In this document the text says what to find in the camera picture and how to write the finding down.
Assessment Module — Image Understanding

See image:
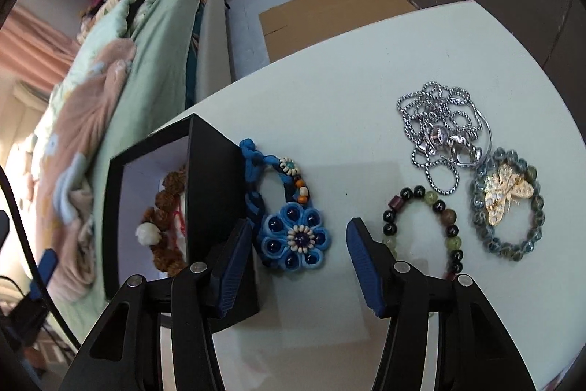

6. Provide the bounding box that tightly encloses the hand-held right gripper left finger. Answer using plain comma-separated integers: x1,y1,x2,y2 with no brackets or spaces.
65,219,255,391

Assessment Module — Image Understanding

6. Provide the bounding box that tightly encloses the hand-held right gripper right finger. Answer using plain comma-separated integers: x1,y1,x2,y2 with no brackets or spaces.
345,217,537,391

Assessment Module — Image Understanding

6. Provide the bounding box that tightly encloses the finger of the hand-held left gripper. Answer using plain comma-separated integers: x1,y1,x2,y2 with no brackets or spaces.
27,249,59,305

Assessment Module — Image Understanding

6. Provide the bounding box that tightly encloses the blue flower knot bracelet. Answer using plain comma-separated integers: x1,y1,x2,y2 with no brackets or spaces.
239,138,331,272

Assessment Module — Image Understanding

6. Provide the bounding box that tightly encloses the multicolour bead bracelet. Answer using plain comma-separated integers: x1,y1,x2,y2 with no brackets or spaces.
382,186,464,282

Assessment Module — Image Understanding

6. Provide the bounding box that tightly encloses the black jewelry box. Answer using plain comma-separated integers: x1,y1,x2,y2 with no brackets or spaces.
101,114,262,333

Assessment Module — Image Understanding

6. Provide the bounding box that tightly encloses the brown seed bead bracelet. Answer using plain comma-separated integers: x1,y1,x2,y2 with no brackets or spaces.
136,164,189,279

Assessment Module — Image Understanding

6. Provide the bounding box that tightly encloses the grey-blue glass bead bracelet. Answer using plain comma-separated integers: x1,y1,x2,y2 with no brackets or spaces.
470,148,545,262

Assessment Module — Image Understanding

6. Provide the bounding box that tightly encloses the silver chain necklace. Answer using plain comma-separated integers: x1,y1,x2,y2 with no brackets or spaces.
396,82,494,196

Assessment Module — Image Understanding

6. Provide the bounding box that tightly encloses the gold butterfly brooch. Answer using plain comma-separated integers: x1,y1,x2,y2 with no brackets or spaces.
482,164,535,228

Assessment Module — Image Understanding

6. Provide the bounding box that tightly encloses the bed with green blanket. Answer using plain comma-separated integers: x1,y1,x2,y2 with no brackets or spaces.
27,0,214,334

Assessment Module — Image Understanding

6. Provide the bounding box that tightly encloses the flattened cardboard box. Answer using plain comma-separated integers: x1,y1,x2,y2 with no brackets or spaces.
259,0,419,64

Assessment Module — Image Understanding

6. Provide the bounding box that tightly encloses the black cable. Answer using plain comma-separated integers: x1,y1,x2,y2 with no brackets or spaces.
0,164,81,350

